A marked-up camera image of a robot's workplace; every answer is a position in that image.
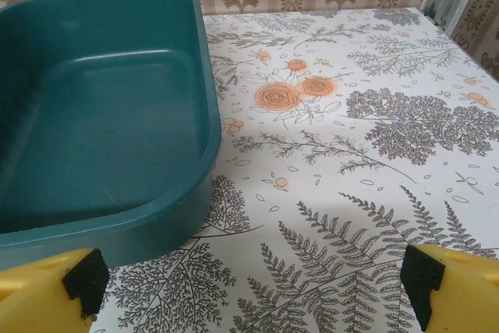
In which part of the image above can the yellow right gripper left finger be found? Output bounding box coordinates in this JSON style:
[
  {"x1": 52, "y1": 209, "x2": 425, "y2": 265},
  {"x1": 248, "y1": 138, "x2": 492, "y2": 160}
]
[{"x1": 0, "y1": 247, "x2": 110, "y2": 333}]

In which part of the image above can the teal plastic container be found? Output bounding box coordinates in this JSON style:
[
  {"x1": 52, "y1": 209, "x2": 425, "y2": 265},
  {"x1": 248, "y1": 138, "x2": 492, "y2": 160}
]
[{"x1": 0, "y1": 0, "x2": 224, "y2": 268}]

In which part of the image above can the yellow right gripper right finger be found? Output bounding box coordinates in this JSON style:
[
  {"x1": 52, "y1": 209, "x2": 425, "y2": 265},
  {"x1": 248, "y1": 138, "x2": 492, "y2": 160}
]
[{"x1": 401, "y1": 243, "x2": 499, "y2": 333}]

